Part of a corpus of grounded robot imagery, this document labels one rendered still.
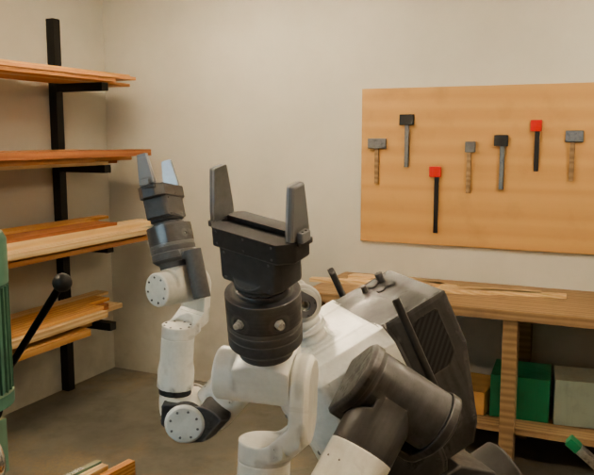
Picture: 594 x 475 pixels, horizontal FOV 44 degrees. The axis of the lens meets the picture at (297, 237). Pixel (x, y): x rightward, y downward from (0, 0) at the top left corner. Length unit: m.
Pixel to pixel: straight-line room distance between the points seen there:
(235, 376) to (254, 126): 3.93
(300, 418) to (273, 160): 3.87
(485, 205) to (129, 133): 2.47
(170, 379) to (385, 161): 3.09
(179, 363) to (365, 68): 3.22
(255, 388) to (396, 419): 0.23
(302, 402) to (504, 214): 3.44
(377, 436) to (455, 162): 3.36
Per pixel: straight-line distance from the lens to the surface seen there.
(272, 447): 0.90
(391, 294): 1.28
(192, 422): 1.47
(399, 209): 4.38
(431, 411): 1.04
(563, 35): 4.25
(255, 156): 4.75
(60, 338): 4.42
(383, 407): 1.02
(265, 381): 0.88
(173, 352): 1.47
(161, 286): 1.41
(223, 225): 0.82
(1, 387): 1.39
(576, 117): 4.19
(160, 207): 1.43
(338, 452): 1.02
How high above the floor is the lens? 1.67
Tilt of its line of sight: 8 degrees down
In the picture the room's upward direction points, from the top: straight up
